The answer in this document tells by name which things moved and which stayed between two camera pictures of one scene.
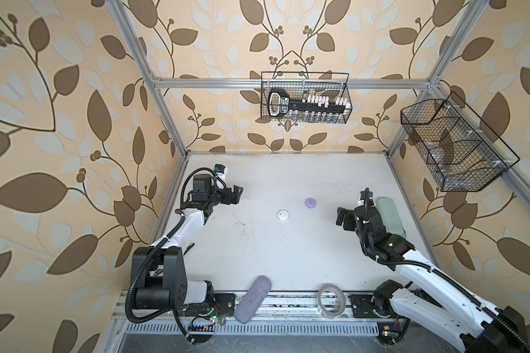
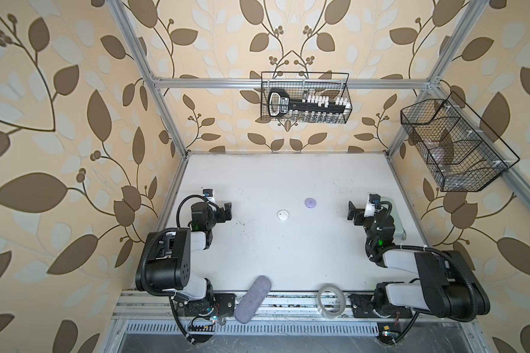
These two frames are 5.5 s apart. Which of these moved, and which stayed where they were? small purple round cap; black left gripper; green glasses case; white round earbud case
Moved: black left gripper
Stayed: white round earbud case; small purple round cap; green glasses case
